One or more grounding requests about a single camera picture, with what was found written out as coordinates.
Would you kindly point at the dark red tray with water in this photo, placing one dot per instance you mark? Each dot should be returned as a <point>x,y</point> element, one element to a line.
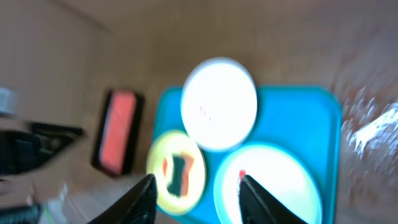
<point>116,139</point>

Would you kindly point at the yellow-green plate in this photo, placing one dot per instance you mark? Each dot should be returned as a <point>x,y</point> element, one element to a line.
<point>160,163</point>

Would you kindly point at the dark green sponge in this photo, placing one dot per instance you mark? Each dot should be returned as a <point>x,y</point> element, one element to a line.
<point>175,186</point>

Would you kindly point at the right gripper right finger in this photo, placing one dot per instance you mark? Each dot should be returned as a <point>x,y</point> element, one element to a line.
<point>258,206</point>

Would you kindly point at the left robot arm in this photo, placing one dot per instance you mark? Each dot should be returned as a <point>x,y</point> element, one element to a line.
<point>22,152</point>

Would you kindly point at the light blue plate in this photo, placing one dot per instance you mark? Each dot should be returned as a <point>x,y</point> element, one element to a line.
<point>275,169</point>

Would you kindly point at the white plate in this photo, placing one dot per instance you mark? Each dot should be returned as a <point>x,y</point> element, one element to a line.
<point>219,104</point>

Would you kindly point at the teal plastic tray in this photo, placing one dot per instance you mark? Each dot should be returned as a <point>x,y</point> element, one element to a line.
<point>305,120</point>

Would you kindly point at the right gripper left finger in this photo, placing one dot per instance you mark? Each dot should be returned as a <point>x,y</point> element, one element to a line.
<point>137,206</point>

